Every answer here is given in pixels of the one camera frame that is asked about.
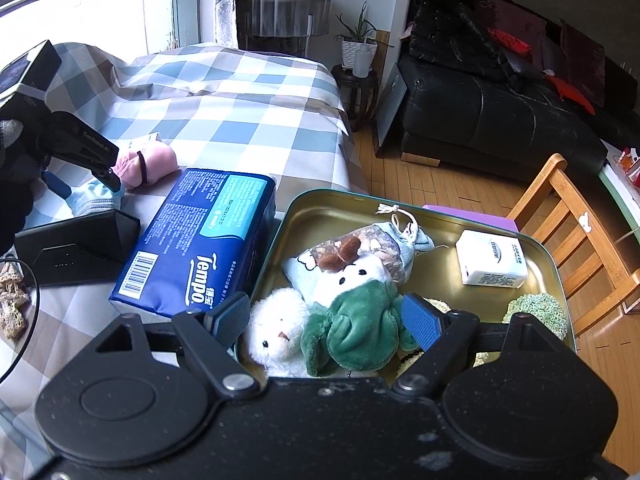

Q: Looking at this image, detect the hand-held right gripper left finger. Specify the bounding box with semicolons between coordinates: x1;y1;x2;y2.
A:
94;291;257;397

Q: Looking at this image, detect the black leather sofa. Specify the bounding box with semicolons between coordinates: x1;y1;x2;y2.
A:
400;0;640;183

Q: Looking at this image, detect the light blue drawstring pouch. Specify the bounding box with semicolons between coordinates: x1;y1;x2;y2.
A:
282;203;436;293

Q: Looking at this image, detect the large blue tissue pack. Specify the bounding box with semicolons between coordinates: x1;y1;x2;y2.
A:
109;167;277;318

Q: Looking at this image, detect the green knitted cloth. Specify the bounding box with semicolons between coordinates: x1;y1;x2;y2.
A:
502;294;568;341

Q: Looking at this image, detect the black box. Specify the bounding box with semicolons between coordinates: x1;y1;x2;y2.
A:
14;208;142;288

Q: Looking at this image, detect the yellow towel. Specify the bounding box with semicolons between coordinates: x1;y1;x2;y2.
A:
396;297;493;368

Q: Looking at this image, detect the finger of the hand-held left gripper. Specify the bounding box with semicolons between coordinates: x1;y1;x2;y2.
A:
99;166;125;195
41;169;72;200

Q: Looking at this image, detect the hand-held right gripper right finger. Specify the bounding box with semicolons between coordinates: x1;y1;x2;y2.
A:
391;292;551;397

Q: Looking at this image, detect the black cable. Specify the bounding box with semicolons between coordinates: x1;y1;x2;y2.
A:
0;255;41;381

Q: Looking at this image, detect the round metal side table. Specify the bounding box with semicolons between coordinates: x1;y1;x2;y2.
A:
235;0;348;56

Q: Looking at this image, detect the potted plant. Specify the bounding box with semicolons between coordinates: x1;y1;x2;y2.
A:
334;2;396;78

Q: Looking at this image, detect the purple mat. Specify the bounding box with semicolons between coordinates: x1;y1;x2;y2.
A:
422;204;518;233

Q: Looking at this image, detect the wooden chair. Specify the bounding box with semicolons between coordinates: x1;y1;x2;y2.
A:
505;153;640;338

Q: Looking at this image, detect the red cushion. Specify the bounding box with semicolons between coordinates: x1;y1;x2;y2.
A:
545;74;597;115
487;29;533;56

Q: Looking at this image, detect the brown knitted cloth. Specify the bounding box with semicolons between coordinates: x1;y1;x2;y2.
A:
0;262;32;338

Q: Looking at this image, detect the pink towel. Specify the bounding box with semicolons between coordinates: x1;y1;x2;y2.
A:
111;141;178;190

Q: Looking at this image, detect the white plush toy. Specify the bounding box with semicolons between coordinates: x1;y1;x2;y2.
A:
241;287;313;377

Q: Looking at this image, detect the window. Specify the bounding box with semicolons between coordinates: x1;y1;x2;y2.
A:
0;0;201;68

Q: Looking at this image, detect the teal and gold tin tray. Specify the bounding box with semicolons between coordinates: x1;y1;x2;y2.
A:
232;188;577;378

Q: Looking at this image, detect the green plush toy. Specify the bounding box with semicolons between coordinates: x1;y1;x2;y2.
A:
300;236;420;377

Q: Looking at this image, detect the green edged coffee table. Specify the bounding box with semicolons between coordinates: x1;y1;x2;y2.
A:
597;140;640;241

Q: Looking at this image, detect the dark wooden plant stand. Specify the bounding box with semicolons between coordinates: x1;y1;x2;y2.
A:
331;64;380;133

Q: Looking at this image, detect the person's left hand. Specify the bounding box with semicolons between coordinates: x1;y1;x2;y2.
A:
0;102;49;196

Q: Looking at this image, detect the floral patterned curtain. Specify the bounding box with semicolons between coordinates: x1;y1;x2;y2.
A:
212;0;238;48

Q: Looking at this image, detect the checkered blanket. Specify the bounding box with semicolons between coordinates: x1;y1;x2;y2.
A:
0;42;371;466

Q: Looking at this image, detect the leaning glass panel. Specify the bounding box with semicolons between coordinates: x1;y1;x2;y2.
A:
372;62;408;156

